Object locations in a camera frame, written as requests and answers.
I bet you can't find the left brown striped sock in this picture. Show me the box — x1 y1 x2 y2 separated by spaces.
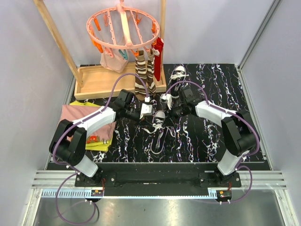
135 50 147 101

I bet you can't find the brown striped sock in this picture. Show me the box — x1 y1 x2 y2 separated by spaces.
135 50 147 101
146 49 156 96

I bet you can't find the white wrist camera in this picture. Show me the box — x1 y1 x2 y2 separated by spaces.
160 93 172 110
140 96 153 119

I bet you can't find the black white sneaker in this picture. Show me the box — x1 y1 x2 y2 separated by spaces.
169 65 188 99
150 110 167 155

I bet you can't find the pink round clip hanger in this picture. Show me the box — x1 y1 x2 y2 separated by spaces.
86 0 160 60

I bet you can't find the pink folded t-shirt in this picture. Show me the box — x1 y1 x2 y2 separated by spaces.
60 102 116 141

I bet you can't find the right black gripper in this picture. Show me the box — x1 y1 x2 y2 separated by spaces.
162 103 188 128

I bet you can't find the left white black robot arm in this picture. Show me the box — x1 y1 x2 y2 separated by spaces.
49 89 152 186

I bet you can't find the red hanging cloth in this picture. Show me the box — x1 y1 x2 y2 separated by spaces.
153 37 164 81

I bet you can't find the yellow-green folded garment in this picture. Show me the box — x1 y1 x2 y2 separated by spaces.
70 101 116 152

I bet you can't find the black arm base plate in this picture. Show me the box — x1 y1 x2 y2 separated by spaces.
75 162 241 198

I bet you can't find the wooden drying rack stand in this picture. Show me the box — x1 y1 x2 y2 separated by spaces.
34 0 166 100

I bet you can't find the white shoelace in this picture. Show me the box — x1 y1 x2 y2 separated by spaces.
142 116 176 138

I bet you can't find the pink hanging garment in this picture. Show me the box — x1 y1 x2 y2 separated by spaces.
100 52 128 73

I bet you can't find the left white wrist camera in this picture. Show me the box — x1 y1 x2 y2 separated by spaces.
140 96 153 119

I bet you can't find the black marble pattern mat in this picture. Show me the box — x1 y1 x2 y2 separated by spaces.
86 64 248 163

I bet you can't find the grey slotted cable duct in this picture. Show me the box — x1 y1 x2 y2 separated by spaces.
41 189 104 199

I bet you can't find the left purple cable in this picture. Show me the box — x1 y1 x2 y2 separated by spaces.
51 73 150 224

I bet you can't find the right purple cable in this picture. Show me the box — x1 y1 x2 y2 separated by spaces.
166 81 261 203

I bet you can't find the purple cable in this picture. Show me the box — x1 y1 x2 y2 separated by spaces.
51 73 150 224
166 81 261 203

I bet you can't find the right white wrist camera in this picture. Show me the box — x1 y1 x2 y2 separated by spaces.
160 93 172 110

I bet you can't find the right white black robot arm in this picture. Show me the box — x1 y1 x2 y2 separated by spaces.
161 88 260 187

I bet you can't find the right brown striped sock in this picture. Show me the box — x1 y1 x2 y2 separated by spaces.
146 49 156 96

